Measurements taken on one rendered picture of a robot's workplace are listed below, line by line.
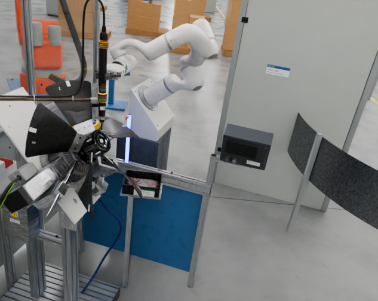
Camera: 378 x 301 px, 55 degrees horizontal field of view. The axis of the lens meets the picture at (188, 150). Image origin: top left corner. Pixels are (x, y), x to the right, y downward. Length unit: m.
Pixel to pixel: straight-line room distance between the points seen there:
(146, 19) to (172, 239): 9.06
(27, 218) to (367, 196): 2.18
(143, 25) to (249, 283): 9.14
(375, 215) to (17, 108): 2.35
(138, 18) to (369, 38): 8.43
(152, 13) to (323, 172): 8.71
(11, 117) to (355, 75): 2.66
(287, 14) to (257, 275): 2.10
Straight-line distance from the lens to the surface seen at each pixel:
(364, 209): 2.91
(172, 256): 2.64
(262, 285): 2.92
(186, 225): 2.44
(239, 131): 2.03
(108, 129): 1.99
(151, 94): 2.45
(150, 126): 2.45
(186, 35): 1.88
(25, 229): 2.10
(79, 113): 1.86
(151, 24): 11.08
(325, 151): 3.04
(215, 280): 2.85
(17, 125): 1.90
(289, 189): 3.83
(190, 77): 2.31
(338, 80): 3.43
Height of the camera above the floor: 2.02
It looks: 27 degrees down
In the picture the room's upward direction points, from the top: 8 degrees clockwise
